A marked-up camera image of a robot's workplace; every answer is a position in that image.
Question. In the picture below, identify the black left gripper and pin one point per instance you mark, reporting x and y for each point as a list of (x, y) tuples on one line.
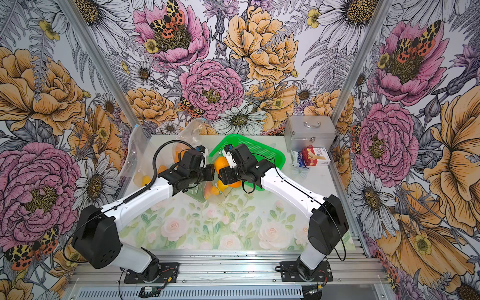
[(210, 170)]

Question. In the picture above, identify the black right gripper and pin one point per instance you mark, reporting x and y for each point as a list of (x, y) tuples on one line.
[(226, 176)]

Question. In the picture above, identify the yellow wrinkled mango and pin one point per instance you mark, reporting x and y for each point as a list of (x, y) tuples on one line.
[(221, 187)]

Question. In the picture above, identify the red mango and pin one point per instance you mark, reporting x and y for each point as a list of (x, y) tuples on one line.
[(209, 190)]

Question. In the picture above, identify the clear zip-top bag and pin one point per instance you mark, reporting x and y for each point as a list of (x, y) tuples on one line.
[(191, 134), (138, 162), (197, 192)]

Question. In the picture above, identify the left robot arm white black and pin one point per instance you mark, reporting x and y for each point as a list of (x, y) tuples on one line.
[(97, 236)]

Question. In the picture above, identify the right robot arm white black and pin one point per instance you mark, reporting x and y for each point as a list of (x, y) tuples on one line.
[(326, 215)]

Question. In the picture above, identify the green plastic basket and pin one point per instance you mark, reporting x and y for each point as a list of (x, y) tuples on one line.
[(261, 151)]

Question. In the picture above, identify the blue white small packet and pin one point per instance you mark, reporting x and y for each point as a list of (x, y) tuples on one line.
[(298, 160)]

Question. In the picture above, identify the silver metal case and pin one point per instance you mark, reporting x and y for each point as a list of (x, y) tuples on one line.
[(304, 131)]

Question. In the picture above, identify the red white snack box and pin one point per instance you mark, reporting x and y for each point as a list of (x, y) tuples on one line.
[(315, 156)]

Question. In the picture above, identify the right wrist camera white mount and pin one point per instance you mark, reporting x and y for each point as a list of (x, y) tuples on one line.
[(226, 152)]

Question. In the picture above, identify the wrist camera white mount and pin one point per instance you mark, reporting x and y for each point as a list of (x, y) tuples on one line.
[(226, 152), (202, 149)]

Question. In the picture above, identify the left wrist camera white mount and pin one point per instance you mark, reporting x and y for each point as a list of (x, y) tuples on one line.
[(202, 149)]

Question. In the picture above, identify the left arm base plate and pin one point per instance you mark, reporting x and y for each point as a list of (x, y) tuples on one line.
[(160, 273)]

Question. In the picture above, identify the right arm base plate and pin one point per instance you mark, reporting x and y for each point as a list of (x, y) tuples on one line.
[(295, 272)]

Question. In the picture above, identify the aluminium front rail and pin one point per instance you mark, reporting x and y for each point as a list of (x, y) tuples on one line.
[(228, 268)]

